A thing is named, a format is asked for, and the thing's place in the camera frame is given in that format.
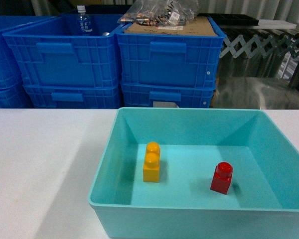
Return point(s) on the blue crate lower middle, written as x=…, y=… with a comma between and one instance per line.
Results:
x=53, y=97

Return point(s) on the blue crate lower far left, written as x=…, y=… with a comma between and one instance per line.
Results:
x=15, y=97

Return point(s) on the blue crate upper right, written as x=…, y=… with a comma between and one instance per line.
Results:
x=183, y=58

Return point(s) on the clear bag of parts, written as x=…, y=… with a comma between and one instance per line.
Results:
x=161, y=12

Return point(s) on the teal plastic box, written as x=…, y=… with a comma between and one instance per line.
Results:
x=263, y=198

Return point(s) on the clear plastic water bottle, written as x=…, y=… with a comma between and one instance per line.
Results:
x=81, y=24

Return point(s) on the grey expandable roller conveyor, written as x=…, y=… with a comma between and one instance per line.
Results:
x=248, y=43

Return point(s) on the black tray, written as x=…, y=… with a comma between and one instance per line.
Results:
x=231, y=19

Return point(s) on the blue crate upper middle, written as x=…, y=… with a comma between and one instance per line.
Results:
x=53, y=53

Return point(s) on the blue crate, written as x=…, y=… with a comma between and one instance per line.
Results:
x=9, y=70
x=53, y=97
x=183, y=58
x=53, y=53
x=141, y=95
x=15, y=97

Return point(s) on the red one-stud toy block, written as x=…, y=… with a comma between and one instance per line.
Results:
x=222, y=178

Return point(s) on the brown cardboard sheet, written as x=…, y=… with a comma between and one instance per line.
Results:
x=169, y=27

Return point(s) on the yellow two-stud toy block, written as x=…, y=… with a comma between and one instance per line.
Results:
x=151, y=166

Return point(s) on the blue crate upper far left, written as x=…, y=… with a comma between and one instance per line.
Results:
x=9, y=70

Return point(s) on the blue crate lower right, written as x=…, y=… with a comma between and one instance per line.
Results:
x=141, y=95

